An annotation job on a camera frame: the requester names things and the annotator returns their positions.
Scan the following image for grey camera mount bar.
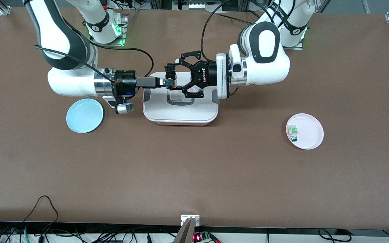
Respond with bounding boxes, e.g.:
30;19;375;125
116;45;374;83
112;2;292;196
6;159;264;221
174;217;196;243

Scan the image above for white lunch box with lid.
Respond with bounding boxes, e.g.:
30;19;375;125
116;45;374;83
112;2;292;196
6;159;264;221
142;72;220;126

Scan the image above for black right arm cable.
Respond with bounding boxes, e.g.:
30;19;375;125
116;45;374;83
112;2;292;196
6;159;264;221
34;40;155;83

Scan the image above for coiled black cable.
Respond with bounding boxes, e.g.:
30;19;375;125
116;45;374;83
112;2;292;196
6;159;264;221
318;228;351;243

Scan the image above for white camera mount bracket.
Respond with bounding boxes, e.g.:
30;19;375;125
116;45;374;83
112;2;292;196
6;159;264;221
181;214;200;226

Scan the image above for looped thin black cable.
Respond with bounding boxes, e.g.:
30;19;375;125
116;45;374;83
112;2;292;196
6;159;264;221
23;195;59;224

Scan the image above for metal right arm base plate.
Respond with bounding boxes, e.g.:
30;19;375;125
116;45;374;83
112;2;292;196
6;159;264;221
89;13;129;47

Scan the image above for circuit board with red display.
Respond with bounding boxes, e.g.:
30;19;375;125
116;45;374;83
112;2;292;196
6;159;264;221
193;231;212;242

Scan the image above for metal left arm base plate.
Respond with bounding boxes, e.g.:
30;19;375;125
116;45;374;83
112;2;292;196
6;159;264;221
282;37;304;51

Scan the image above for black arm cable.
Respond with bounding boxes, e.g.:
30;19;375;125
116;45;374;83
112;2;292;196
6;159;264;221
34;40;155;83
201;0;283;63

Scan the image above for orange and black switch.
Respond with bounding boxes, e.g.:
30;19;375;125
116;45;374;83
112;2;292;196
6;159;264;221
165;72;177;88

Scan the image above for black cables on table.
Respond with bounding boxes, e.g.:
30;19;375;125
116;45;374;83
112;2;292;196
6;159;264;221
213;12;254;25

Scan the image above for pink round plate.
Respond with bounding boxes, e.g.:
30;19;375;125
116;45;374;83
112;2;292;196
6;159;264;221
286;113;324;150

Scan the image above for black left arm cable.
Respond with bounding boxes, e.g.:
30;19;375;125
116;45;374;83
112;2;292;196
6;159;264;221
201;0;283;63

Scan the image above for light blue round plate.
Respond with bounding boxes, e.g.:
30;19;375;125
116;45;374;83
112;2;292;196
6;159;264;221
66;98;104;133

